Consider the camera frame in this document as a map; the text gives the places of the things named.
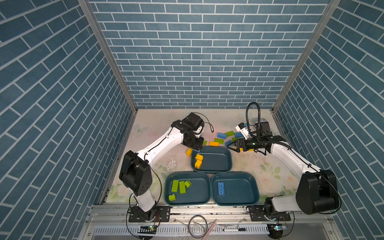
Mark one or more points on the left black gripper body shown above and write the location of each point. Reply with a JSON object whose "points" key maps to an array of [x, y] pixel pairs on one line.
{"points": [[194, 141]]}

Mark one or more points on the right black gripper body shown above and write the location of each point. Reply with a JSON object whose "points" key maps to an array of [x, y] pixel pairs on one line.
{"points": [[250, 143]]}

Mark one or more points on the yellow square lego brick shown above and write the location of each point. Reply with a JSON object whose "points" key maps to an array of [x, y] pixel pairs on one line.
{"points": [[198, 164]]}

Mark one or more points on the small green lego brick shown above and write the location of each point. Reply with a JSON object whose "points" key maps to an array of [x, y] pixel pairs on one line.
{"points": [[188, 184]]}

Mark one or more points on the blue upturned lego brick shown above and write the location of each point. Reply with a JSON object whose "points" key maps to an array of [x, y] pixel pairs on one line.
{"points": [[221, 188]]}

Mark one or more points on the green lego plate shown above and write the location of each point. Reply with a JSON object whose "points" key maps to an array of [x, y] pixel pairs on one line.
{"points": [[175, 186], [230, 133]]}

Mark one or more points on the small yellow lego brick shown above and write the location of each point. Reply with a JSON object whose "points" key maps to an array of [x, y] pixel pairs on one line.
{"points": [[189, 152]]}

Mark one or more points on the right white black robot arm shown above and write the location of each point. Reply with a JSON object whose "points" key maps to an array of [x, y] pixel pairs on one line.
{"points": [[317, 192]]}

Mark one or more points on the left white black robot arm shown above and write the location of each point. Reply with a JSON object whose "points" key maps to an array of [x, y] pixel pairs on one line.
{"points": [[137, 167]]}

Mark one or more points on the blue lego brick far right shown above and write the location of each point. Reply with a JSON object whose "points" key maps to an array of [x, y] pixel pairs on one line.
{"points": [[238, 135]]}

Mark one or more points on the top teal plastic bin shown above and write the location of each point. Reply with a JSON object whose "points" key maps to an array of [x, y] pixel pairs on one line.
{"points": [[215, 160]]}

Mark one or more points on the bottom right teal bin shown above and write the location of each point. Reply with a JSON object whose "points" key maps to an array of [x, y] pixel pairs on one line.
{"points": [[240, 189]]}

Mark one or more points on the bottom left teal bin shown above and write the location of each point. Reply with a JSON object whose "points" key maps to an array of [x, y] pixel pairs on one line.
{"points": [[199, 192]]}

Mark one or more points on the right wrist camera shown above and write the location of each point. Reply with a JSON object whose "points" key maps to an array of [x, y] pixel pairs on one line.
{"points": [[243, 128]]}

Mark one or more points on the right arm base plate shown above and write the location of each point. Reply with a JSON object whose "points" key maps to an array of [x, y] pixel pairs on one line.
{"points": [[260, 213]]}

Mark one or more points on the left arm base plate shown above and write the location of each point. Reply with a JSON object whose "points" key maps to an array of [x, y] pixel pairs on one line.
{"points": [[158, 214]]}

